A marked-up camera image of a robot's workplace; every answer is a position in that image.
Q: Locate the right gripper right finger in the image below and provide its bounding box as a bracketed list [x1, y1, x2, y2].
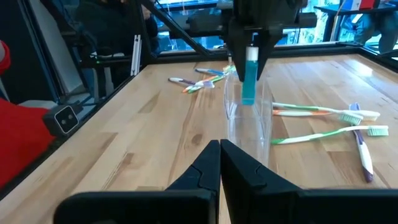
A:
[220, 139, 398, 224]

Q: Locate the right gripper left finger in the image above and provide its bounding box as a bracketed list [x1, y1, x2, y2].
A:
[53, 139, 221, 224]

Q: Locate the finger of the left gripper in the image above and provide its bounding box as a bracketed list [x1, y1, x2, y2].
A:
[257, 27, 283, 73]
[228, 26, 249, 82]

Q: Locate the orange and white toothbrush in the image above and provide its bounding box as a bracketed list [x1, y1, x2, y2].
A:
[272, 108, 381, 122]
[182, 75, 218, 94]

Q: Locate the black office desk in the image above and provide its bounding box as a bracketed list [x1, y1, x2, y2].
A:
[313, 2, 398, 43]

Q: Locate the clear acrylic organizer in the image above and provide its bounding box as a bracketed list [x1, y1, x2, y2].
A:
[223, 70, 274, 167]

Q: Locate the red and white box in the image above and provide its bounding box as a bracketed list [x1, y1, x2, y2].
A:
[341, 0, 379, 11]

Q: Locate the white aluminium extrusion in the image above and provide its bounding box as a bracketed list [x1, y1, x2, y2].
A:
[130, 34, 142, 77]

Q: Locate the red fabric object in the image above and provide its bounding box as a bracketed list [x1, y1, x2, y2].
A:
[0, 39, 56, 189]

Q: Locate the black table-level camera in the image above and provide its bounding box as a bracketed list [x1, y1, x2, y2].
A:
[42, 103, 84, 138]

